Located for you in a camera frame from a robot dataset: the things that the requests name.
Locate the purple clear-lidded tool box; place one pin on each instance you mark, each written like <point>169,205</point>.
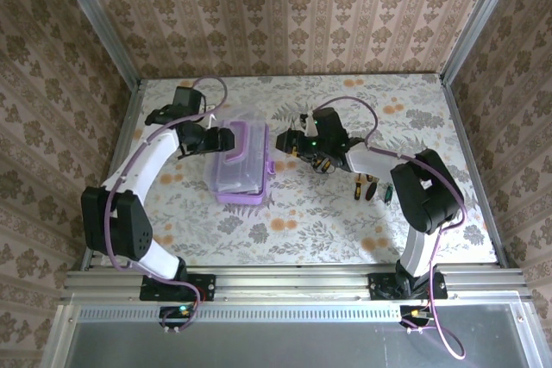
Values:
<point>241,170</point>

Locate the dark red oval tool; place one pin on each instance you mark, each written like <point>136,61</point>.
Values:
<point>370,192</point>

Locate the small green tool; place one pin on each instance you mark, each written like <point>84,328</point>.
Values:
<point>388,194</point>

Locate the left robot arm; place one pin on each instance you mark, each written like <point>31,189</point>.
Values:
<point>112,221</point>

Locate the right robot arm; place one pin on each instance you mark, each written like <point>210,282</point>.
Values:
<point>427,195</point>

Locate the small black controller board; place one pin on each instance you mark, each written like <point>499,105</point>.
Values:
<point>177,314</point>
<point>416,315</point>

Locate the grey metal panel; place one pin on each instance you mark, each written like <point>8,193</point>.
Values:
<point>280,346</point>

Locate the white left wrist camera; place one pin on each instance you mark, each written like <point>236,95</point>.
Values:
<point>211,121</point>

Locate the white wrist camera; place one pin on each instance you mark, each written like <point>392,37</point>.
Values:
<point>309,124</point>
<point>211,121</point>

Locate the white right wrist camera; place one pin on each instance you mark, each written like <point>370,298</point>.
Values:
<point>309,124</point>

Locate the aluminium table side rail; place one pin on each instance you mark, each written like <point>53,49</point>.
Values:
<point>466,144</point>
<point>125,135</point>

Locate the aluminium frame cross rail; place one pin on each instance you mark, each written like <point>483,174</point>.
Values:
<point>293,284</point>

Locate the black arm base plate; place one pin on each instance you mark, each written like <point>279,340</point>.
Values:
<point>379,286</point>
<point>207,288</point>

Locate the aluminium frame post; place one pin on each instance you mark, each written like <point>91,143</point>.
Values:
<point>478,23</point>
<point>99,27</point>

